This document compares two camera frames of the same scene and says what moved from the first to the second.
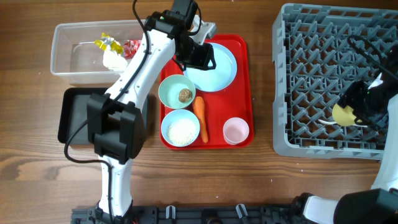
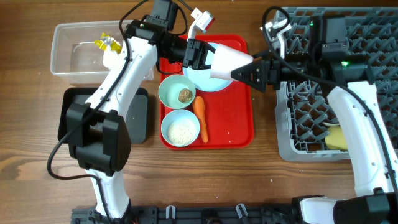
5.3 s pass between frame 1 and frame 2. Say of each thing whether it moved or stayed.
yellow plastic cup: moved
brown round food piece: stayed
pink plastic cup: moved
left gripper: stayed
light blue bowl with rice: stayed
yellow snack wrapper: stayed
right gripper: moved
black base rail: stayed
